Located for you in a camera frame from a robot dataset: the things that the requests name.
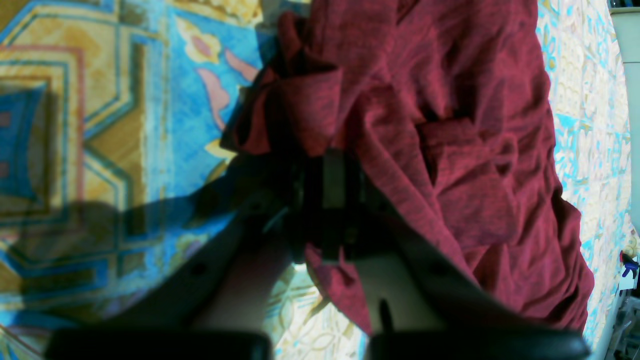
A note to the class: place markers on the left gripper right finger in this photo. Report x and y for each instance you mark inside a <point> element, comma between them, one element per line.
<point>418,303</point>

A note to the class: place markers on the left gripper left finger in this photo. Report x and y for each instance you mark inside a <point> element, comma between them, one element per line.
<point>213,306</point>

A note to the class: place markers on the dark red t-shirt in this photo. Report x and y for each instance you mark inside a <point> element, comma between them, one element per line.
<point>445,104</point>

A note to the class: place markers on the blue orange clamp bottom left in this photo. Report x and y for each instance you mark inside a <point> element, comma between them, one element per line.
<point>630,266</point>

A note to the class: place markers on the patterned tablecloth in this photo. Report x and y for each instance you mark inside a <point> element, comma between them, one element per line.
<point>107,105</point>

